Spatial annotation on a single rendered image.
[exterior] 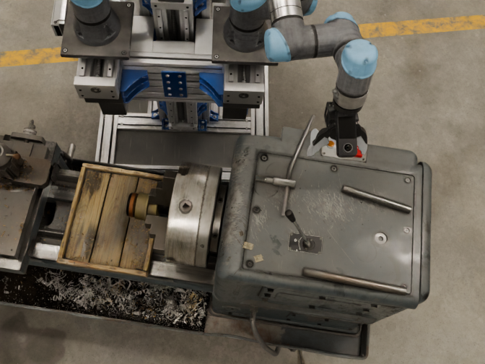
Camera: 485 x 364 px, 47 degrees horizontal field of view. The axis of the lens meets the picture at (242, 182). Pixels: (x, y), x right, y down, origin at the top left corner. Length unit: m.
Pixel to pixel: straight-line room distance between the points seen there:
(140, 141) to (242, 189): 1.30
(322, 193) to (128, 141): 1.43
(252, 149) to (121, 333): 1.42
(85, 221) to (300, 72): 1.74
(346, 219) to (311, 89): 1.72
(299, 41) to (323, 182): 0.50
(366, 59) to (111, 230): 1.10
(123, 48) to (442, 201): 1.93
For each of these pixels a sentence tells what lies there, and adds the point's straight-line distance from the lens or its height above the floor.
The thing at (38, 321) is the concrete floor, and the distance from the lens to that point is 2.86.
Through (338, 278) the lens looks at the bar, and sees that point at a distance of 1.52.
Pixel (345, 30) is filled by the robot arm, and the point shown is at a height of 1.71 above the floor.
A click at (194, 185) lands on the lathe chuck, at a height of 1.23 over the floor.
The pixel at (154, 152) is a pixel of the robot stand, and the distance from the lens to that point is 2.77.
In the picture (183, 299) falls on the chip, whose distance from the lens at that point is 2.19.
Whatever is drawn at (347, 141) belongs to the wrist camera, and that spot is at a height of 1.56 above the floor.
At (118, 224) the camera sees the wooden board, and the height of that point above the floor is 0.88.
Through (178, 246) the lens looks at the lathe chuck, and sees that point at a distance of 1.61.
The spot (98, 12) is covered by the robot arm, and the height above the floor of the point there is 1.30.
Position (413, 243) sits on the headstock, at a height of 1.25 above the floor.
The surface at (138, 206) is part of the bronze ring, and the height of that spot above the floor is 1.12.
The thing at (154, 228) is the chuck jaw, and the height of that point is 1.11.
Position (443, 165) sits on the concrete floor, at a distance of 3.22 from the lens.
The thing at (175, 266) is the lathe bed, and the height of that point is 0.86.
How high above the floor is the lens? 2.72
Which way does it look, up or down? 69 degrees down
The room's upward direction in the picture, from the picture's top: 9 degrees clockwise
